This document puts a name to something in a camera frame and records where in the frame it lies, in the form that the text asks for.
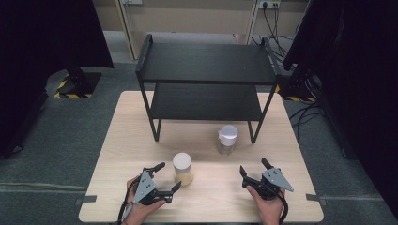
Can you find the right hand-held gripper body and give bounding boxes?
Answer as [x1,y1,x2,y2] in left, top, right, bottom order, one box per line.
[241,168,295,202]

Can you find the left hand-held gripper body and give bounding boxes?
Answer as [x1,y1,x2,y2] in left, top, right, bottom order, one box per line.
[132,168,164,206]

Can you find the yellow powder jar white lid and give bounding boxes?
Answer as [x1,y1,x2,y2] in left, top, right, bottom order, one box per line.
[172,152,194,187]

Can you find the clear jar white pouring lid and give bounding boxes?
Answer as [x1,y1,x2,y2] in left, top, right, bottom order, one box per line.
[217,124,239,157]

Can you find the black two-tier shelf rack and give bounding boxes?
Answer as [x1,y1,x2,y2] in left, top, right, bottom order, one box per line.
[134,33,283,144]

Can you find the person's left hand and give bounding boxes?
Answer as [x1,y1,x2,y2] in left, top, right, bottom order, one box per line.
[123,175,167,225]

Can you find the person's right hand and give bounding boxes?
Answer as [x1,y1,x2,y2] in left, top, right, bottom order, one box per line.
[246,186,286,225]

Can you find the grey tape piece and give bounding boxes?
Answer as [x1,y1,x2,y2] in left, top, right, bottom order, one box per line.
[305,193,329,206]
[73,194,99,206]

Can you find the black stand base striped tape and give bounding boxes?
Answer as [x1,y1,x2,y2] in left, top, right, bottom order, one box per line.
[274,67,317,103]
[53,66,103,100]

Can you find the dark curtain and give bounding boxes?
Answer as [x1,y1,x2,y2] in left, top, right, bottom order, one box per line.
[0,0,115,159]
[283,0,398,218]

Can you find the left hand-held gripper black cable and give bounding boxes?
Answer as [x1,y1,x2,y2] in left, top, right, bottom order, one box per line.
[116,177,140,225]

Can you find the hand-held gripper black cable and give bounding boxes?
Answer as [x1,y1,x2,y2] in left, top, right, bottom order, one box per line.
[275,188,289,225]
[116,177,140,225]

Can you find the right hand-held gripper black cable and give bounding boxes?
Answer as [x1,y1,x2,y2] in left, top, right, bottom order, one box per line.
[275,188,289,225]

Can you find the black floor cables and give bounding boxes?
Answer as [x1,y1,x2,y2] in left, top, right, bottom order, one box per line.
[288,98,325,145]

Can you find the black cables from wall socket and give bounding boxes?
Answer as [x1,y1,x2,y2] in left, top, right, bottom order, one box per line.
[252,2,290,62]

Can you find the white frame post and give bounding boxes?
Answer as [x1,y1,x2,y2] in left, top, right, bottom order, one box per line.
[114,0,139,61]

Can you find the white wall socket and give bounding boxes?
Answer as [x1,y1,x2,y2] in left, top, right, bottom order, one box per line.
[257,0,282,9]

